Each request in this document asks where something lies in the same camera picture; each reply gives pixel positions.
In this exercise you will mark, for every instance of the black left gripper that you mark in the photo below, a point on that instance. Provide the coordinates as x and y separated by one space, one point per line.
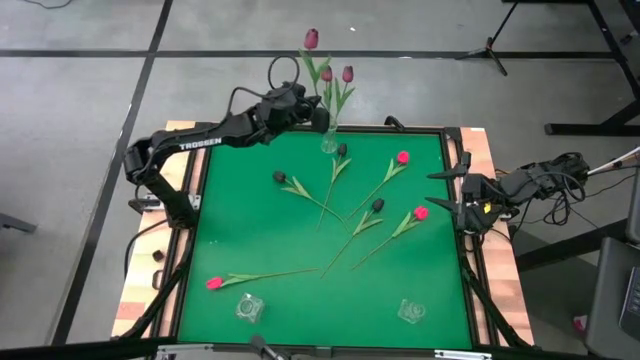
285 110

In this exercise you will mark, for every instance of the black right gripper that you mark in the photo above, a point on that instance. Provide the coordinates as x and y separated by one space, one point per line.
475 215

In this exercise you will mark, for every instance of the pink artificial tulip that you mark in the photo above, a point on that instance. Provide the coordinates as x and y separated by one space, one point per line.
403 157
421 213
214 283

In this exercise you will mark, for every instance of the black artificial tulip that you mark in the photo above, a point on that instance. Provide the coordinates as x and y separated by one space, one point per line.
279 176
342 149
378 204

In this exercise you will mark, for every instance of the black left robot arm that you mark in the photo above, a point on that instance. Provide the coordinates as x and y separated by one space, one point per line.
200 142

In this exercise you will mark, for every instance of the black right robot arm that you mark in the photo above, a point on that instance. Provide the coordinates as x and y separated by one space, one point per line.
550 175

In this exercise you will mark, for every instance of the tall clear glass vase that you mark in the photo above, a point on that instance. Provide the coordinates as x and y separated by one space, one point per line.
329 146

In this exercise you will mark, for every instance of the square clear glass vase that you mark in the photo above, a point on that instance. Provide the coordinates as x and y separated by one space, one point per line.
250 307
411 311

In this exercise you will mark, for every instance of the black tripod stand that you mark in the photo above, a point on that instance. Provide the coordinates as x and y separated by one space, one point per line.
487 50

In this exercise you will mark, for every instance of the grey pole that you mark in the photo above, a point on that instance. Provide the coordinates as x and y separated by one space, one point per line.
615 161

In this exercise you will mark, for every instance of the small pink item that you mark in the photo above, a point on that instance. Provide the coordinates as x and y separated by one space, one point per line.
580 323

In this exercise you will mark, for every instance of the green table mat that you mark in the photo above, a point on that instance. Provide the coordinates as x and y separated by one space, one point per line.
300 310

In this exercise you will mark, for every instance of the grey chair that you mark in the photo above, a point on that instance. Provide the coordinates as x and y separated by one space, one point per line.
610 300

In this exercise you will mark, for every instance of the black furniture foot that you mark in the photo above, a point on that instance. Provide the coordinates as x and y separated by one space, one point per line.
17 223

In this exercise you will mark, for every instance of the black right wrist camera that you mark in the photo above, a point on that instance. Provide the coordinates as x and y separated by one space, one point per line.
480 189

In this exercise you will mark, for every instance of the black desk frame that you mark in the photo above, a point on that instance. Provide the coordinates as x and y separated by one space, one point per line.
590 129

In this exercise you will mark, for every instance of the black table frame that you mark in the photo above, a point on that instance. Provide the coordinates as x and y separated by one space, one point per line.
375 349

